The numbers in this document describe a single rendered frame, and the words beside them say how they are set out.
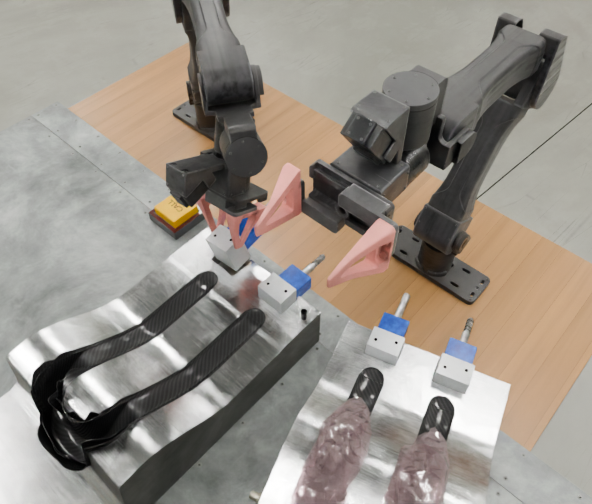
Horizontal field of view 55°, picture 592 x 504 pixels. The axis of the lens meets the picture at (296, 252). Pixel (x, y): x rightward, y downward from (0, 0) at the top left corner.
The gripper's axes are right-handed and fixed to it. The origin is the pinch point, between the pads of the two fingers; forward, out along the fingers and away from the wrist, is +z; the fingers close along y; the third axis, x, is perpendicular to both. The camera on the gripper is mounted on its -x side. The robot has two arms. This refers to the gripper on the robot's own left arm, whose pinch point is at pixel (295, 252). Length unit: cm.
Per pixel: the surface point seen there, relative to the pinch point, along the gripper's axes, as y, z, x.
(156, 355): -18.6, 10.6, 30.6
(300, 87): -128, -144, 123
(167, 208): -44, -12, 36
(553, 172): -12, -170, 123
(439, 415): 17.2, -11.2, 35.0
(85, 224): -56, 0, 40
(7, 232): -66, 11, 40
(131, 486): -5.8, 24.8, 28.6
